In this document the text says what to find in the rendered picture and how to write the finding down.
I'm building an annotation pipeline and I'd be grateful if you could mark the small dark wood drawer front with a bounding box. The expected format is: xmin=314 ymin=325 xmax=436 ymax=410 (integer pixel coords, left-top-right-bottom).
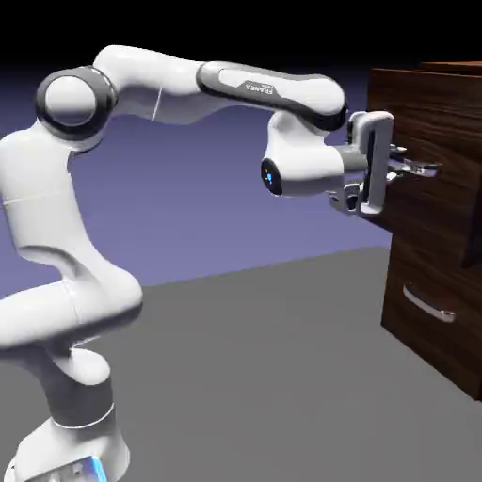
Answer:
xmin=380 ymin=225 xmax=482 ymax=401

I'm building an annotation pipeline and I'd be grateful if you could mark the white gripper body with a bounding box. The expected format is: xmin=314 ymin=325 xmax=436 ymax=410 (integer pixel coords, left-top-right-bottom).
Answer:
xmin=346 ymin=110 xmax=395 ymax=217

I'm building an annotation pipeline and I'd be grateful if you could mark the dark wood cabinet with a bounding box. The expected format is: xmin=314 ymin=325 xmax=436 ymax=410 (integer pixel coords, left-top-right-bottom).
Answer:
xmin=380 ymin=60 xmax=482 ymax=402

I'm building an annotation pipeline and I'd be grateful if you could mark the large dark wood drawer front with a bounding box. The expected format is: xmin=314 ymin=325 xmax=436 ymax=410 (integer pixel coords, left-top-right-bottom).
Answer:
xmin=362 ymin=67 xmax=482 ymax=269

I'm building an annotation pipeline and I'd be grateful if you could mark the curved silver drawer handle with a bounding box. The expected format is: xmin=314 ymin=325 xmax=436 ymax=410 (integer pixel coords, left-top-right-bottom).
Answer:
xmin=401 ymin=283 xmax=458 ymax=324
xmin=390 ymin=156 xmax=442 ymax=179

